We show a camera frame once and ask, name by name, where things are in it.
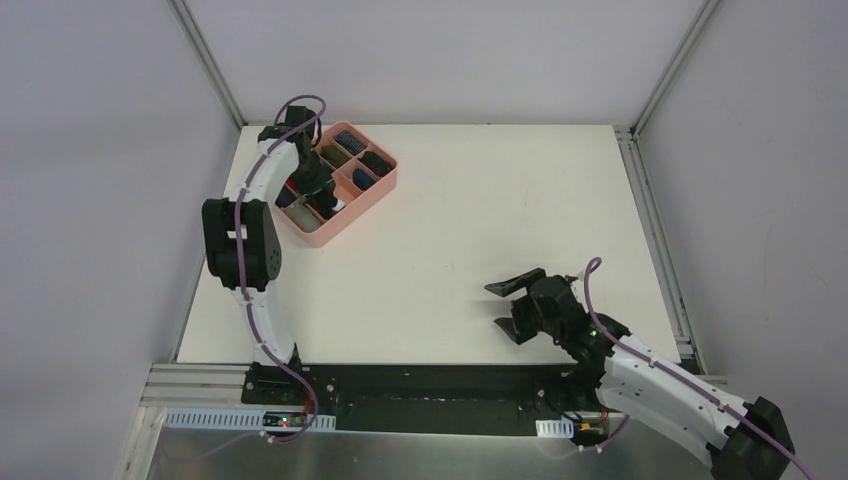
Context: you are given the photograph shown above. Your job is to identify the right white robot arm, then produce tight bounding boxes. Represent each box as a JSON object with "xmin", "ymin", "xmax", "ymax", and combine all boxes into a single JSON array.
[{"xmin": 485, "ymin": 268, "xmax": 796, "ymax": 479}]

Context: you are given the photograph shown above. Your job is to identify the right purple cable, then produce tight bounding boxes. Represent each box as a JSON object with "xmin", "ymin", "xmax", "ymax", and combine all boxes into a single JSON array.
[{"xmin": 582, "ymin": 256, "xmax": 819, "ymax": 480}]

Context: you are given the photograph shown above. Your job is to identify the purple cable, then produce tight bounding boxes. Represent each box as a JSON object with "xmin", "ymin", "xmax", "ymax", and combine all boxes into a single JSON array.
[
  {"xmin": 582, "ymin": 256, "xmax": 819, "ymax": 480},
  {"xmin": 233, "ymin": 94, "xmax": 329, "ymax": 446}
]

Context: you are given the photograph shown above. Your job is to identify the small navy rolled underwear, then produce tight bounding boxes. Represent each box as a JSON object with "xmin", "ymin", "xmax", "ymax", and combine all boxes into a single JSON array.
[{"xmin": 351, "ymin": 168, "xmax": 376, "ymax": 191}]

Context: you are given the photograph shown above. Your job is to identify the dark blue rolled underwear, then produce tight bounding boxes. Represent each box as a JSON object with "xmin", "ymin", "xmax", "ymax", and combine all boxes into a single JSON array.
[{"xmin": 275, "ymin": 187, "xmax": 297, "ymax": 209}]

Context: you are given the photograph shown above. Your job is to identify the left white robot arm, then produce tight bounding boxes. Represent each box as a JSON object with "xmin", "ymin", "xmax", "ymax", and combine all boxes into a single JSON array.
[{"xmin": 201, "ymin": 98, "xmax": 346, "ymax": 405}]

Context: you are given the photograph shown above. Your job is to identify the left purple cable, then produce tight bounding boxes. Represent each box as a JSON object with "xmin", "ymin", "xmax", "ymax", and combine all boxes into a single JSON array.
[{"xmin": 233, "ymin": 94, "xmax": 329, "ymax": 446}]

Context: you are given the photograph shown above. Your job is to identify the black underwear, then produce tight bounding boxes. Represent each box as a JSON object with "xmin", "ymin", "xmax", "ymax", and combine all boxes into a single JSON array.
[
  {"xmin": 360, "ymin": 151, "xmax": 393, "ymax": 178},
  {"xmin": 313, "ymin": 192, "xmax": 346, "ymax": 220}
]

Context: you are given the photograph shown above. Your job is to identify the black rolled underwear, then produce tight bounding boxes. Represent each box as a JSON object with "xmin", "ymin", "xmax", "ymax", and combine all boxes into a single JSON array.
[{"xmin": 360, "ymin": 151, "xmax": 393, "ymax": 178}]

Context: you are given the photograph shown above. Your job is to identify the grey underwear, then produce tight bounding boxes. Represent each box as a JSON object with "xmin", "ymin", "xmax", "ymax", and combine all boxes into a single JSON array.
[{"xmin": 284, "ymin": 203, "xmax": 322, "ymax": 233}]

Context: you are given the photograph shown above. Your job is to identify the aluminium frame rail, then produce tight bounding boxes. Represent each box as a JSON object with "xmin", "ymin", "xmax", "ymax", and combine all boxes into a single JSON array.
[{"xmin": 141, "ymin": 363, "xmax": 248, "ymax": 407}]

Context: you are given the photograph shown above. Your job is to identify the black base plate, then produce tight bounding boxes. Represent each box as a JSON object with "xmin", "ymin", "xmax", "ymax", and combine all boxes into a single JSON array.
[{"xmin": 241, "ymin": 364, "xmax": 601, "ymax": 436}]

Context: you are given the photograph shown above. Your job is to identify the olive rolled underwear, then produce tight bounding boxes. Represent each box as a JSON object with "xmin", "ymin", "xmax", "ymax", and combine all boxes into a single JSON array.
[{"xmin": 320, "ymin": 145, "xmax": 350, "ymax": 169}]

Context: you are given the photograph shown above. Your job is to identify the striped rolled underwear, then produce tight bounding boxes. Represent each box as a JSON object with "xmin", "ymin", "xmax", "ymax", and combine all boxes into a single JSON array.
[{"xmin": 334, "ymin": 130, "xmax": 366, "ymax": 156}]

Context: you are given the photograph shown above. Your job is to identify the pink divided organizer tray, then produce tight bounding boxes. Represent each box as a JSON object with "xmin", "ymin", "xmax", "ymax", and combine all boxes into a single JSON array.
[{"xmin": 272, "ymin": 121, "xmax": 399, "ymax": 247}]

